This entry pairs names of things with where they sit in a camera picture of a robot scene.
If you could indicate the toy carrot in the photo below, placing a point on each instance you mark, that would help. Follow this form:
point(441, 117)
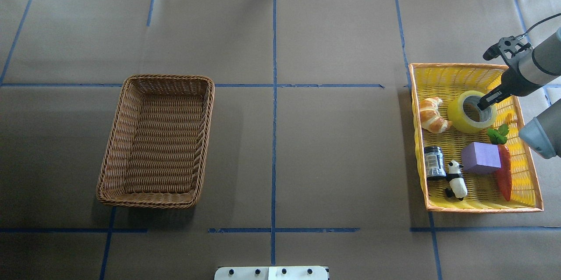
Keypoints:
point(499, 138)

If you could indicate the purple foam block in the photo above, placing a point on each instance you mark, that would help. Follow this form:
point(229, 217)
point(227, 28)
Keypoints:
point(480, 158)

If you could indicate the toy panda figure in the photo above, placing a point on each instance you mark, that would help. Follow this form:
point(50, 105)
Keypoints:
point(457, 187)

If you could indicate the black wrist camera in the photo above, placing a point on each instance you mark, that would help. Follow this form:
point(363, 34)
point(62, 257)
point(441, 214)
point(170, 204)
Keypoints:
point(511, 49)

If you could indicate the toy croissant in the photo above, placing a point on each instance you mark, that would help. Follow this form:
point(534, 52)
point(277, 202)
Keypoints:
point(430, 117)

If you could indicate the yellow plastic basket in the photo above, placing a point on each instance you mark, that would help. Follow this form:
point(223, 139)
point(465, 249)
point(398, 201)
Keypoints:
point(448, 81)

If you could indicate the yellow packing tape roll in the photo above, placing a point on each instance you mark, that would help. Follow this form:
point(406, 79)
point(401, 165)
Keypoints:
point(467, 117)

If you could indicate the brown wicker basket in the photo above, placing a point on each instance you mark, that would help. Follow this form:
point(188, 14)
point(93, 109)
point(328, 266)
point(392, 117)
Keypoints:
point(158, 144)

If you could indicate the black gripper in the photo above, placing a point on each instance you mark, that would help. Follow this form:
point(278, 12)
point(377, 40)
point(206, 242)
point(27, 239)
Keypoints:
point(511, 80)

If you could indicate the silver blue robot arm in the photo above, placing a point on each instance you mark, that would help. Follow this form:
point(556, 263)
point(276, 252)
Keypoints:
point(529, 70)

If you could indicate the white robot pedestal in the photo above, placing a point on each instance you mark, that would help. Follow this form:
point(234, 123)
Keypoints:
point(272, 273)

